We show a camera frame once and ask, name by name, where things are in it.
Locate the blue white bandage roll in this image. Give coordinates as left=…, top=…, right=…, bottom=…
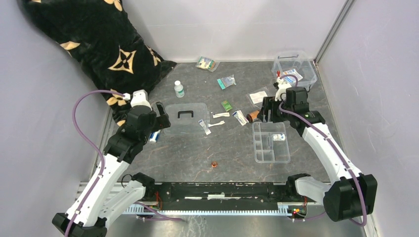
left=148, top=130, right=161, bottom=143

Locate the clear plastic storage box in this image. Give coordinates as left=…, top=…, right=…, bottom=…
left=271, top=50, right=318, bottom=90

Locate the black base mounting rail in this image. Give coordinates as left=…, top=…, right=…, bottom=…
left=140, top=181, right=312, bottom=211

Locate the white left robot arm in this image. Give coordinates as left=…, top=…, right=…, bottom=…
left=52, top=102, right=170, bottom=237

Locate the white plaster strip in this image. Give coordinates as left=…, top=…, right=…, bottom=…
left=212, top=112, right=230, bottom=119

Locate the white blue wipe sachet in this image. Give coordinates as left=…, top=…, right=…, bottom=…
left=198, top=119, right=211, bottom=135

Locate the black floral plush blanket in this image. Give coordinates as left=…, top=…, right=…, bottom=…
left=19, top=0, right=176, bottom=126

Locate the white bottle green label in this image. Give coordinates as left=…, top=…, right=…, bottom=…
left=174, top=80, right=185, bottom=98

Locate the white blue medicine card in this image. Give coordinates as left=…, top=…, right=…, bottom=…
left=283, top=69, right=303, bottom=83

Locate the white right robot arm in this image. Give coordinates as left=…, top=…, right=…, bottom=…
left=257, top=86, right=377, bottom=227

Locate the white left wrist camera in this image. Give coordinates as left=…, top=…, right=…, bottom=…
left=130, top=89, right=152, bottom=109

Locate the clear box lid black handle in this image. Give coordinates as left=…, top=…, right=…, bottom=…
left=163, top=103, right=210, bottom=136

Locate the white slotted cable duct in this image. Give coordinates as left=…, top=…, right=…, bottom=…
left=123, top=203, right=307, bottom=217

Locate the small green packet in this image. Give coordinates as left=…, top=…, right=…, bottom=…
left=221, top=100, right=233, bottom=112

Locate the teal item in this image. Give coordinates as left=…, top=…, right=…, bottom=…
left=216, top=75, right=237, bottom=90

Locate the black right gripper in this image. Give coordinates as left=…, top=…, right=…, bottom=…
left=256, top=96, right=294, bottom=123

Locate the clear compartment organizer tray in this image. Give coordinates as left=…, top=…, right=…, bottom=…
left=252, top=122, right=291, bottom=163

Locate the gauze pad in clear bag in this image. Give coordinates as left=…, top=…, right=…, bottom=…
left=246, top=86, right=276, bottom=109

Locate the colourful bandage packet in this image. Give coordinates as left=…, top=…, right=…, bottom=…
left=196, top=56, right=220, bottom=72

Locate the brown medicine bottle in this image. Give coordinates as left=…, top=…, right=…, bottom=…
left=246, top=110, right=259, bottom=123

